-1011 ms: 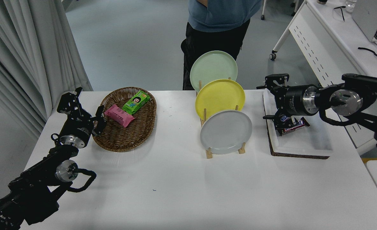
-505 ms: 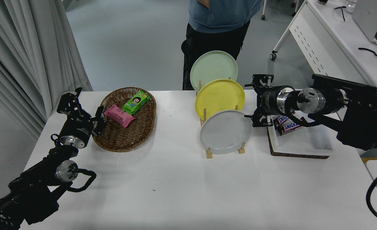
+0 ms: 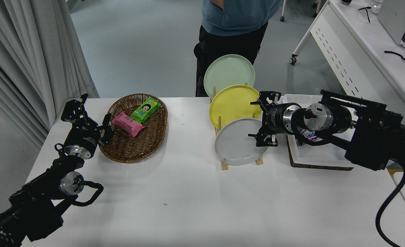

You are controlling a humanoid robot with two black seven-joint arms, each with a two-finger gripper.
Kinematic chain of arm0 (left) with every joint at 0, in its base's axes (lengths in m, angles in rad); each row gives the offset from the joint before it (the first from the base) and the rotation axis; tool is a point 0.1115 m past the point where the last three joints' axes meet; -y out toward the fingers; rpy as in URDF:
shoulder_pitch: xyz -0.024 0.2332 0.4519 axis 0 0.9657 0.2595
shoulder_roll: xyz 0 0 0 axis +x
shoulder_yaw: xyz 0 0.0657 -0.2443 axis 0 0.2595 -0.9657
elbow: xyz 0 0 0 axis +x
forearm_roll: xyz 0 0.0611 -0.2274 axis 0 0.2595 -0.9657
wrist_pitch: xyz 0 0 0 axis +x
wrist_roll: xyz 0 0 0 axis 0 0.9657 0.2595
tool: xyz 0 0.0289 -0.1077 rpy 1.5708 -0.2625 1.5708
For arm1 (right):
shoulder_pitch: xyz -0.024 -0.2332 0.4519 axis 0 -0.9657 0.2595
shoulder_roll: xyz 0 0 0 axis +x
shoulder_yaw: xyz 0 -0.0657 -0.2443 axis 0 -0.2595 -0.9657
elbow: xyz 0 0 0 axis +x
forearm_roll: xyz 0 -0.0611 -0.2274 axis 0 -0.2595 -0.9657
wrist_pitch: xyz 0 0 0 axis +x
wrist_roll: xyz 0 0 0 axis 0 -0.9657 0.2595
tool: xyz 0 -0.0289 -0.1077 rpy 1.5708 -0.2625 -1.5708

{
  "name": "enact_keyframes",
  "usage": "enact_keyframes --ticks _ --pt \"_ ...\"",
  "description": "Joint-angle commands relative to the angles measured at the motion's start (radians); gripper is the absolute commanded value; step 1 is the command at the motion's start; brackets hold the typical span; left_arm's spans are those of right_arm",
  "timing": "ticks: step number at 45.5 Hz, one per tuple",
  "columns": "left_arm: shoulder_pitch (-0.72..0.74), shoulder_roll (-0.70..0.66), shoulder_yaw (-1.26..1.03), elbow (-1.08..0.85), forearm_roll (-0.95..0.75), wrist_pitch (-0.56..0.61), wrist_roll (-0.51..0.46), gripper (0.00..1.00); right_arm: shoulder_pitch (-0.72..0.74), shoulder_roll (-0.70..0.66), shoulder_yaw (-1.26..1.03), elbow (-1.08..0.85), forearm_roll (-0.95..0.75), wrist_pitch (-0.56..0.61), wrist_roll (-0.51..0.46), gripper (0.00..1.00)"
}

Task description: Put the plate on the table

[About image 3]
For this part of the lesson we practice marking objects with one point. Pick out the white desk with perforated panel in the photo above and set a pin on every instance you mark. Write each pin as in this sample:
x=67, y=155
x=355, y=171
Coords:
x=360, y=44

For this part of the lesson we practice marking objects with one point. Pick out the white caster leg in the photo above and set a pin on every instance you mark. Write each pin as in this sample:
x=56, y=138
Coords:
x=282, y=13
x=317, y=8

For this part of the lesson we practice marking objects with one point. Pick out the brown cork mat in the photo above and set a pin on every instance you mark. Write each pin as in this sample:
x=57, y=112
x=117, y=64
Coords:
x=312, y=167

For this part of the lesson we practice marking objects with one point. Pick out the pink snack packet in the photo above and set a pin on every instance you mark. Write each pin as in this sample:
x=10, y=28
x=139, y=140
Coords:
x=127, y=123

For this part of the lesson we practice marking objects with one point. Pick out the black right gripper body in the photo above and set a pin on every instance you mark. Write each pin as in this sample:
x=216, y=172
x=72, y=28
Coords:
x=274, y=119

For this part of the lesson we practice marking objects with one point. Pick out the white curtain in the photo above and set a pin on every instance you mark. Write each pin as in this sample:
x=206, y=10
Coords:
x=24, y=51

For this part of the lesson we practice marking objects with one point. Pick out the pale green plate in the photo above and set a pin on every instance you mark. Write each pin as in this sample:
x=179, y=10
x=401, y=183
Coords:
x=228, y=72

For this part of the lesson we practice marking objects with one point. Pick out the grey plate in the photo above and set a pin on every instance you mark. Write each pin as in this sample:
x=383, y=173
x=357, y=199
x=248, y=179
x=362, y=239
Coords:
x=236, y=144

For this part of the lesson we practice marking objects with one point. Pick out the clear plastic bottle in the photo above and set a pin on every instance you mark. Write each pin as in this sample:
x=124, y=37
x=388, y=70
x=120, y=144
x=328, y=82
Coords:
x=376, y=5

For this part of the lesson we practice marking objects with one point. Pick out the wooden plate rack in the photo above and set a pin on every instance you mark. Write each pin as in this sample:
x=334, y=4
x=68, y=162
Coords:
x=224, y=165

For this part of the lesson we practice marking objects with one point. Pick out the black eyeglasses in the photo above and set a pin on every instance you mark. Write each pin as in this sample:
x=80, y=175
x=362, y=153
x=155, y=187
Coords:
x=367, y=14

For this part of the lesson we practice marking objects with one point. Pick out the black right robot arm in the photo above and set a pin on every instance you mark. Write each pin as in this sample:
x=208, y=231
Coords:
x=370, y=137

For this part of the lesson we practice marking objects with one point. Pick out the person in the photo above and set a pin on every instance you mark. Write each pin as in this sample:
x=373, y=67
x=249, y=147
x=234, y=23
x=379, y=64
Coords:
x=230, y=44

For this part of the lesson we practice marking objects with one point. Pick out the green snack packet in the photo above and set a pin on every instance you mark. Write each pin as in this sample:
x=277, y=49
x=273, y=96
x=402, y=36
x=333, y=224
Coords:
x=146, y=109

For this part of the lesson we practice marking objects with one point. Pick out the yellow plate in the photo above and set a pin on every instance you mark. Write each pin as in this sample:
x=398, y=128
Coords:
x=233, y=103

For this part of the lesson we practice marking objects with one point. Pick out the brown wicker basket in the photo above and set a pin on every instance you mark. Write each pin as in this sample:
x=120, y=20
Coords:
x=137, y=145

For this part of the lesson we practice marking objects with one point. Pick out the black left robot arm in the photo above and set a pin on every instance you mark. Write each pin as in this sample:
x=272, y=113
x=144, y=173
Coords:
x=34, y=199

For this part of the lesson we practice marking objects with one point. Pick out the white tray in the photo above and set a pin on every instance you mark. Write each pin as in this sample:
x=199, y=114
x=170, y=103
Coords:
x=319, y=154

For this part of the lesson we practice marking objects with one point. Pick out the Snickers chocolate bar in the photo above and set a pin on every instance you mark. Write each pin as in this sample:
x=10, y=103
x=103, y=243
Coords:
x=310, y=135

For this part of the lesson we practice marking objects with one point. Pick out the silver laptop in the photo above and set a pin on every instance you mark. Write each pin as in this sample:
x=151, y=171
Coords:
x=394, y=17

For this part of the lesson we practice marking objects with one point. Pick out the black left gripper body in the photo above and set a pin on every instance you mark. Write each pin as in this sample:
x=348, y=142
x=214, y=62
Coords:
x=83, y=137

